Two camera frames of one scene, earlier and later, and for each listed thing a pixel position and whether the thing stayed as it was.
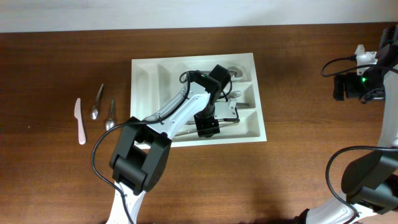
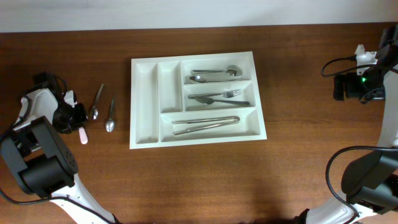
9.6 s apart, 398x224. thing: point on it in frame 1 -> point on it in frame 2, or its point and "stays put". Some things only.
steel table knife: x=219 y=120 stays put
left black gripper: x=208 y=129 -> x=82 y=117
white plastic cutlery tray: x=155 y=82 stays put
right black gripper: x=350 y=91 stays put
